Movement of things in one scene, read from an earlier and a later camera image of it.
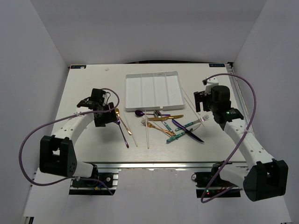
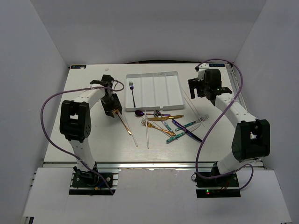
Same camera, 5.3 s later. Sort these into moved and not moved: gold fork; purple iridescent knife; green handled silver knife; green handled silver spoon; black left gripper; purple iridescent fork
Moved: black left gripper; purple iridescent fork
Not moved: purple iridescent knife; green handled silver knife; gold fork; green handled silver spoon
